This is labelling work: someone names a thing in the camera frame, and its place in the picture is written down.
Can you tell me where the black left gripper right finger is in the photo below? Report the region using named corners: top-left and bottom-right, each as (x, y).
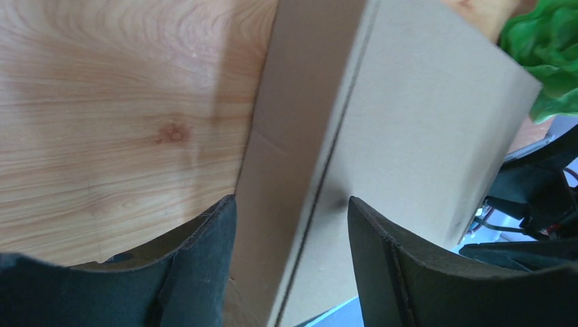
top-left (348, 197), bottom-right (577, 326)

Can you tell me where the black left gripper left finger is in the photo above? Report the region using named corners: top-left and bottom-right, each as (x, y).
top-left (1, 195), bottom-right (237, 326)

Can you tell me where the brown cardboard sheet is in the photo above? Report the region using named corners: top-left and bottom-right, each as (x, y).
top-left (231, 1), bottom-right (541, 326)

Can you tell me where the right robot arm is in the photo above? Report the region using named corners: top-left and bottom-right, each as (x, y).
top-left (459, 127), bottom-right (577, 272)

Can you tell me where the green lettuce head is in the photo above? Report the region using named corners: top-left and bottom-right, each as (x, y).
top-left (500, 1), bottom-right (577, 123)

